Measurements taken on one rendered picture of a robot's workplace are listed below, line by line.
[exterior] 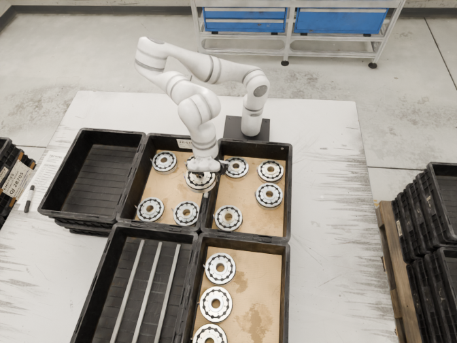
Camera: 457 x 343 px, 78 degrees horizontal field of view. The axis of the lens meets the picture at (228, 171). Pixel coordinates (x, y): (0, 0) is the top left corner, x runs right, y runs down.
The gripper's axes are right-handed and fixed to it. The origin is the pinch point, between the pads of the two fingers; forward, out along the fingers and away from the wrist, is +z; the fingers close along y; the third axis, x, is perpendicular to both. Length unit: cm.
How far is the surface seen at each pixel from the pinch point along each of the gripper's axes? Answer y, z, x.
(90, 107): 74, 32, -65
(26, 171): 124, 65, -43
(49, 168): 83, 33, -24
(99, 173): 50, 19, -13
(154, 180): 25.2, 18.5, -9.3
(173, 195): 16.0, 18.4, -2.4
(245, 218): -12.7, 17.9, 7.0
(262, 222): -19.0, 17.8, 8.6
